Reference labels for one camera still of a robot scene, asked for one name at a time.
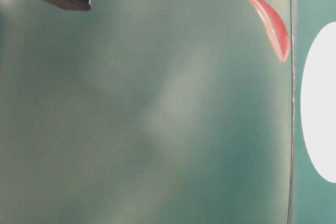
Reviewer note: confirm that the red plastic spoon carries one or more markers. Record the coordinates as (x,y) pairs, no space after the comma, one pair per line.
(275,28)

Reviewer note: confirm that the large white bowl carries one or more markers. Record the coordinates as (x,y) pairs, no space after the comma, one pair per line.
(317,103)

